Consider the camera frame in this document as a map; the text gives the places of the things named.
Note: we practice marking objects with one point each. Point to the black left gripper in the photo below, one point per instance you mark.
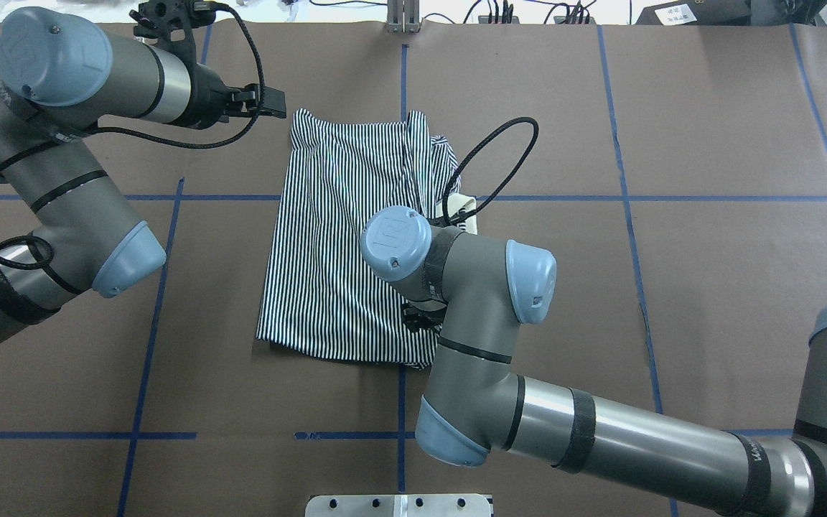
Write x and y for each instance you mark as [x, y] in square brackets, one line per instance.
[207, 98]

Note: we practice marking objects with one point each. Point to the navy white striped polo shirt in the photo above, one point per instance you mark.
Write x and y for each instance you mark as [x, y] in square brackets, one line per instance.
[319, 295]

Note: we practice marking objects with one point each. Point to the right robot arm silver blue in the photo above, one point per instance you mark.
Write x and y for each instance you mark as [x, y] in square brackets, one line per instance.
[679, 348]

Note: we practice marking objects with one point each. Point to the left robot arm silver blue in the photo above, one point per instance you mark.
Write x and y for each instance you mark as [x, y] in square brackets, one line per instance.
[59, 75]

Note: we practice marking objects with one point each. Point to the black power strip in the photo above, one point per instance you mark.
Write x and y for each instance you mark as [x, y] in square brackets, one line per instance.
[495, 13]

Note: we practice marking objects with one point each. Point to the black box with label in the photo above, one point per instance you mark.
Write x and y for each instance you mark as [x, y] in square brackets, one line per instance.
[703, 13]

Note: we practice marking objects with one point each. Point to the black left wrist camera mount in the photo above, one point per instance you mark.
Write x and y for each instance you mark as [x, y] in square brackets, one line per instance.
[171, 25]

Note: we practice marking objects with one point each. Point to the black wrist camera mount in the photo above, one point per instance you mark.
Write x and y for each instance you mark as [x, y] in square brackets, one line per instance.
[416, 318]
[171, 25]

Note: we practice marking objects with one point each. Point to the aluminium frame post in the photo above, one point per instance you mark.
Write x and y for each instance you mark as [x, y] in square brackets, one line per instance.
[403, 16]

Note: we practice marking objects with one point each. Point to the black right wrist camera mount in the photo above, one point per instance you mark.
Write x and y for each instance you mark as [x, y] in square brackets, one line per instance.
[416, 318]

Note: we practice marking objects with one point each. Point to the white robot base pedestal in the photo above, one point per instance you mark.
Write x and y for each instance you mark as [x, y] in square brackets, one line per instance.
[429, 504]

